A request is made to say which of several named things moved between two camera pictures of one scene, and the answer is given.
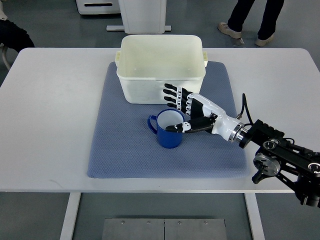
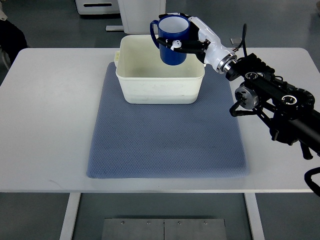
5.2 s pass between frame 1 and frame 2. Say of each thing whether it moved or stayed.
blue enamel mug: moved
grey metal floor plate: stayed
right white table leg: stayed
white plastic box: stayed
